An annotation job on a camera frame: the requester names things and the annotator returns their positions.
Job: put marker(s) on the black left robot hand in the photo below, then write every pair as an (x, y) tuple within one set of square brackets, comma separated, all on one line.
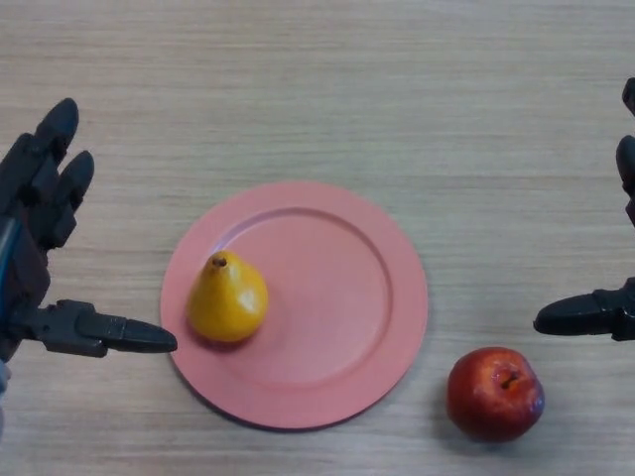
[(30, 223)]

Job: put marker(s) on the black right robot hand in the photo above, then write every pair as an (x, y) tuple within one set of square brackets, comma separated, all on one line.
[(575, 317)]

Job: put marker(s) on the yellow pear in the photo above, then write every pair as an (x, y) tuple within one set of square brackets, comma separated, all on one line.
[(228, 305)]

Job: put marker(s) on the pink round plate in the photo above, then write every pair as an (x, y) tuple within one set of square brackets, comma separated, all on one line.
[(327, 307)]

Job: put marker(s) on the red apple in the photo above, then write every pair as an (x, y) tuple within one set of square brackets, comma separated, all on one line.
[(491, 399)]

